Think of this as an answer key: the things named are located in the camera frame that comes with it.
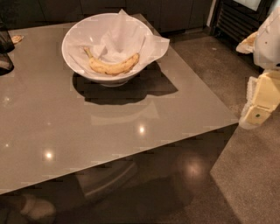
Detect small crumpled scrap on table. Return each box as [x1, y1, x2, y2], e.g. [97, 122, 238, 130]
[11, 35, 24, 44]

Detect dark cabinet fronts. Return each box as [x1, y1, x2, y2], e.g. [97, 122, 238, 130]
[0, 0, 213, 32]

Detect white ceramic bowl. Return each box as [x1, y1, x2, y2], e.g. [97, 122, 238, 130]
[61, 12, 155, 88]

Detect pale slippers under table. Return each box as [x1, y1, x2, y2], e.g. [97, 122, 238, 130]
[5, 193, 57, 224]

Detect dark slatted appliance in background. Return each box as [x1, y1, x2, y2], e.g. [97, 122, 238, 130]
[210, 0, 274, 42]

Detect yellow banana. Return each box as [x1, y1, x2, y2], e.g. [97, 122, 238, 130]
[83, 47, 140, 76]

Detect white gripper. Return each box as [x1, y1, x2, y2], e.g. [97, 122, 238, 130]
[235, 7, 280, 130]

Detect white paper napkin in bowl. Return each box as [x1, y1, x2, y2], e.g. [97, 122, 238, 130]
[69, 8, 171, 77]

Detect dark object at table edge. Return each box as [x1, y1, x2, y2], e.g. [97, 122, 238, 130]
[0, 19, 15, 75]

